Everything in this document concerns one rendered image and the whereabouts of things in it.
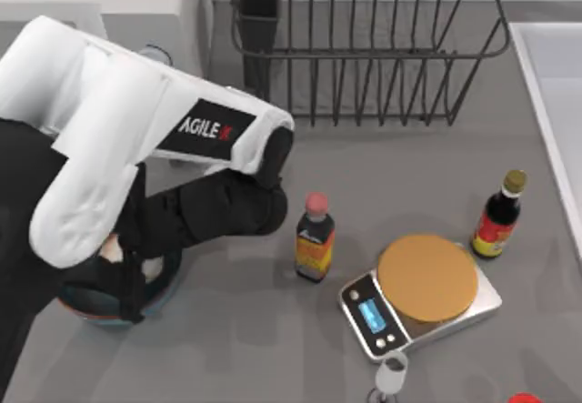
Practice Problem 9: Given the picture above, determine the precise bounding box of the blue bowl with orange stripe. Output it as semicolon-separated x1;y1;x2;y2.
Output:
56;237;184;331

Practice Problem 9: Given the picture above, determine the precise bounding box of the dark bottle with pink cap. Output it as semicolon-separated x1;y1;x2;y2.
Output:
294;192;336;286

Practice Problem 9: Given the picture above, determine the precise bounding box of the grey round cup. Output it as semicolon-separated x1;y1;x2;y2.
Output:
138;44;175;65

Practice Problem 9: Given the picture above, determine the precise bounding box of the black utensil holder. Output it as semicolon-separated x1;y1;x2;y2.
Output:
232;0;283;54

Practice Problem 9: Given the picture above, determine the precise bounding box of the silver kitchen scale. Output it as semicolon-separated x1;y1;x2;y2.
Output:
337;234;504;358

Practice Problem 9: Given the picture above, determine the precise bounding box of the dark bottle with gold cap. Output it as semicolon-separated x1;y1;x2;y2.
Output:
470;169;528;260

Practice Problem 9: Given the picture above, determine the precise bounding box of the white sink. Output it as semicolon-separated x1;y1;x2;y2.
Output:
507;21;582;263

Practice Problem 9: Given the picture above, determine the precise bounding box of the dark wire dish rack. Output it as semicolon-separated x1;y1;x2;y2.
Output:
230;0;509;127

